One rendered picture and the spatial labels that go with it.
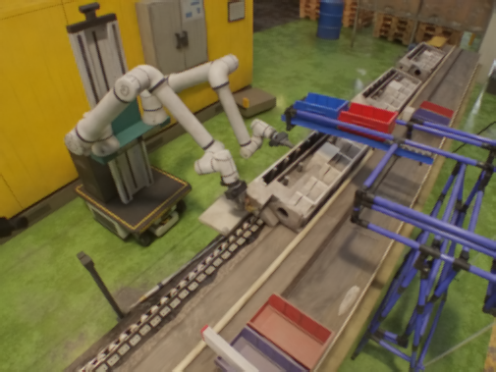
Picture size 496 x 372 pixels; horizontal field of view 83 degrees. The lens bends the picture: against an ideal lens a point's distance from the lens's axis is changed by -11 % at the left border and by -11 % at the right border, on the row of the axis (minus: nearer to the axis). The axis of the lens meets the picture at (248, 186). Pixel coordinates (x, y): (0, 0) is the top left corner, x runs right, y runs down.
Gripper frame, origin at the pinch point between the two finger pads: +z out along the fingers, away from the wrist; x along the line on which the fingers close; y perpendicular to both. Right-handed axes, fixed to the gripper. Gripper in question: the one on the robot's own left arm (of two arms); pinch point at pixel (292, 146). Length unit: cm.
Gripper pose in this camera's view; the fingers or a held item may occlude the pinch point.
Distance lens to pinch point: 213.7
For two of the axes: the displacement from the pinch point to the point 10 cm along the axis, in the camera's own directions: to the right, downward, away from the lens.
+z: 7.7, 5.4, -3.5
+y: 1.3, -6.7, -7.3
